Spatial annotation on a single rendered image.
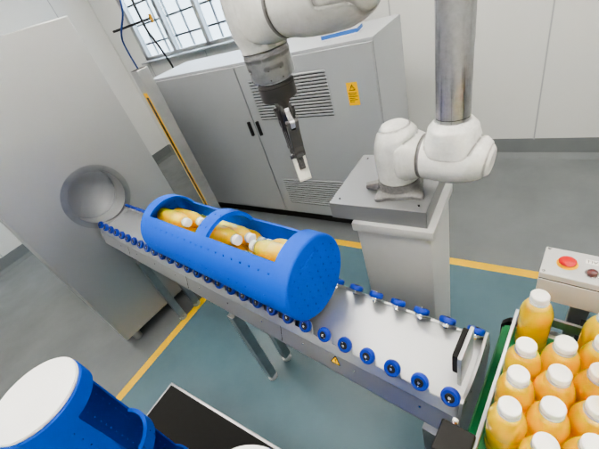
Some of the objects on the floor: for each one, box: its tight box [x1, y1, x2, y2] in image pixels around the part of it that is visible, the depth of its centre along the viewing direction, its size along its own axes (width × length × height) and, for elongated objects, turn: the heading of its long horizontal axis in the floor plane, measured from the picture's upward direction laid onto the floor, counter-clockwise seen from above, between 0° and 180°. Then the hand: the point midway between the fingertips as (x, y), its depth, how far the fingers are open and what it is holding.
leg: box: [268, 334, 291, 362], centre depth 192 cm, size 6×6×63 cm
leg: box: [227, 313, 278, 381], centre depth 185 cm, size 6×6×63 cm
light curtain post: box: [131, 66, 221, 209], centre depth 201 cm, size 6×6×170 cm
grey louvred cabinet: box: [153, 14, 409, 224], centre depth 301 cm, size 54×215×145 cm, turn 79°
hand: (301, 167), depth 79 cm, fingers closed
